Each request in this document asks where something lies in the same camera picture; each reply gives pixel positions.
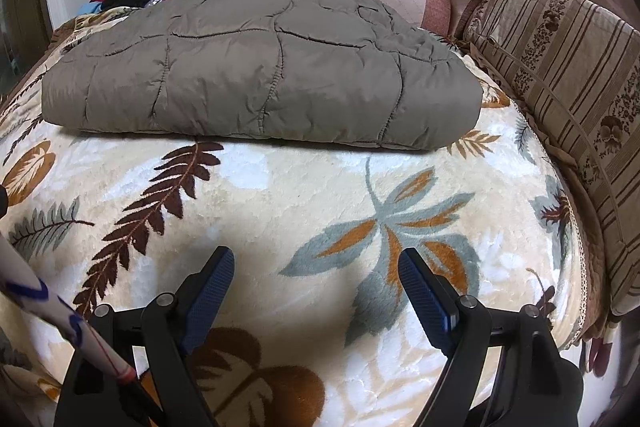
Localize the olive quilted jacket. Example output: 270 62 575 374
41 0 485 151

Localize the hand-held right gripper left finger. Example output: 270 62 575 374
54 246 236 427

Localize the striped floral cushion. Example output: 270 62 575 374
461 0 640 319

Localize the white printed tube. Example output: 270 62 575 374
0 234 137 385

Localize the glass door cabinet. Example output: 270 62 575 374
0 0 53 95

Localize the leaf print blanket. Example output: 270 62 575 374
0 4 588 427

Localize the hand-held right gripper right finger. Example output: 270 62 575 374
397 248 585 427

